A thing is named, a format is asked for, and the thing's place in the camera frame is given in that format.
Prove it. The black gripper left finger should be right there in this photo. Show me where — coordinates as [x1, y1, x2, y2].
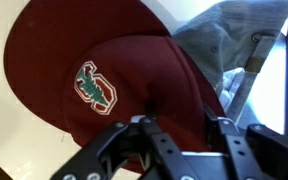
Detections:
[49, 115, 199, 180]

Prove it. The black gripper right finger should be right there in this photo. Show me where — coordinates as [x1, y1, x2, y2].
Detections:
[203, 105, 288, 180]

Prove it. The maroon cap with logo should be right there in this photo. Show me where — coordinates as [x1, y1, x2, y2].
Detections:
[3, 0, 227, 175]

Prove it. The crumpled gray cap with strap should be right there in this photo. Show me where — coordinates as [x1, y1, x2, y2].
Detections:
[172, 0, 288, 130]

